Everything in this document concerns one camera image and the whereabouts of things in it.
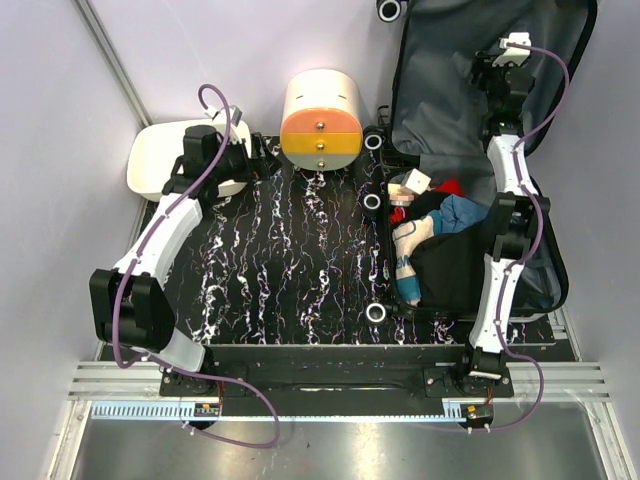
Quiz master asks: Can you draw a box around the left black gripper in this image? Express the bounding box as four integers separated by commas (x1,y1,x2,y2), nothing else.
209,133,282,185

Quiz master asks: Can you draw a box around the white plastic basin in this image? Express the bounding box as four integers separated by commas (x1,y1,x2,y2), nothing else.
126,117,251,203

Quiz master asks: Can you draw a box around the blue cloth garment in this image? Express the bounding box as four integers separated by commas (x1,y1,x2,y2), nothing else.
429,195,489,235

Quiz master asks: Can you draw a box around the white teal printed towel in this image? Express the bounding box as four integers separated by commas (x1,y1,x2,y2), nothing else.
392,214,436,306

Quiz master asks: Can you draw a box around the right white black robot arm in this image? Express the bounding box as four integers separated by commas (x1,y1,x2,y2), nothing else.
453,49,548,397

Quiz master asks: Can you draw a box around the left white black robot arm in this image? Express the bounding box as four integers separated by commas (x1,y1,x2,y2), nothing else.
89,124,281,396

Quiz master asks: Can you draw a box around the orange white drawer box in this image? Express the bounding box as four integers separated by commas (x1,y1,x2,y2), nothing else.
280,69,363,172

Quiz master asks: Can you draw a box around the white small square box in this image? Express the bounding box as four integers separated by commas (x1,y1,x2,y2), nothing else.
401,169,431,196

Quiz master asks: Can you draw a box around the red black garment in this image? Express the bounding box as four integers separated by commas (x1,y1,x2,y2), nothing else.
389,179,464,226

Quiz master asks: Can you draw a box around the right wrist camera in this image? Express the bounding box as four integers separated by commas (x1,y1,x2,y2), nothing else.
492,32,531,67

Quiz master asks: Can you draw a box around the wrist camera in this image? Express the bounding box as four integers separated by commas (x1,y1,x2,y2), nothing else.
204,105,243,132
492,32,531,67

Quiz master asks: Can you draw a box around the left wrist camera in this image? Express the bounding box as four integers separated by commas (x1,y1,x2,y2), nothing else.
204,105,243,132

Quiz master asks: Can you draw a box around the black wire dish rack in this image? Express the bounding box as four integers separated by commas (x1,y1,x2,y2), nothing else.
373,105,419,169

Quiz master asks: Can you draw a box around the slotted cable duct rail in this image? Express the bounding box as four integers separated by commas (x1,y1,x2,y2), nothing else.
91,397,493,424

